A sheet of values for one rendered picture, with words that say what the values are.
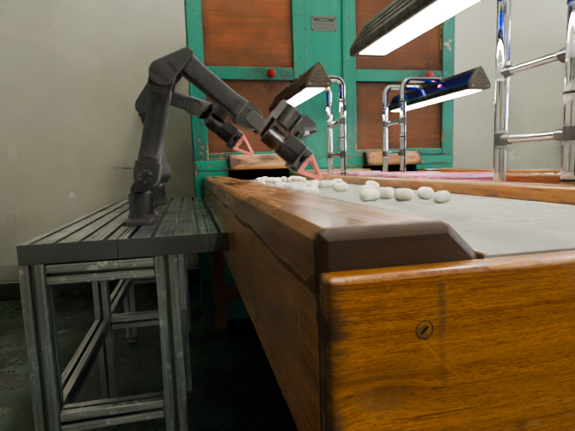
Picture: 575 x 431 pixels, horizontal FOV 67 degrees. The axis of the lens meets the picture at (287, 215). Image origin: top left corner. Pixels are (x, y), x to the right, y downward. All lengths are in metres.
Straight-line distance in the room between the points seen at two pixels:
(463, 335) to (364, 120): 2.01
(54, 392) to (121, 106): 2.28
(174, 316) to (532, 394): 0.73
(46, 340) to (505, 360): 0.85
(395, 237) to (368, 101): 2.02
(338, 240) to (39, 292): 0.77
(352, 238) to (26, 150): 2.96
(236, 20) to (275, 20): 0.19
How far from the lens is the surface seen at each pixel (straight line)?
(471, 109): 3.73
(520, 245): 0.37
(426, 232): 0.30
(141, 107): 1.79
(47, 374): 1.02
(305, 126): 1.21
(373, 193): 0.74
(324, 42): 2.26
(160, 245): 0.91
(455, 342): 0.30
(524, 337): 0.33
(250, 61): 2.16
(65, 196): 3.11
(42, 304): 0.98
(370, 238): 0.28
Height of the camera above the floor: 0.81
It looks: 7 degrees down
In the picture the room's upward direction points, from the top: 2 degrees counter-clockwise
